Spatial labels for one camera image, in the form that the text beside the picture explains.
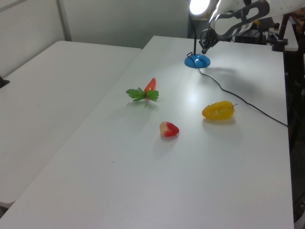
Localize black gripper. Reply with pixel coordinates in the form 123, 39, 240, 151
201, 28, 219, 54

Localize blue base desk lamp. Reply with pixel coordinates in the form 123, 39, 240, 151
184, 0, 212, 69

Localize black electronics box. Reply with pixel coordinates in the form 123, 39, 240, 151
234, 28, 268, 45

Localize yellow toy star fruit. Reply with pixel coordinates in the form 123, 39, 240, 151
202, 100, 239, 121

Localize orange toy carrot green leaves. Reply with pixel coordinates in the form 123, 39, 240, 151
125, 77, 160, 103

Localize black clamp with brown pole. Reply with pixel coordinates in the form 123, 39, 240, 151
272, 13, 289, 52

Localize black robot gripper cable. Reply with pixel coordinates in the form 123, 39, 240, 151
199, 29, 208, 47

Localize black lamp power cable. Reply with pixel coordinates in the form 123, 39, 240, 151
186, 52, 289, 127

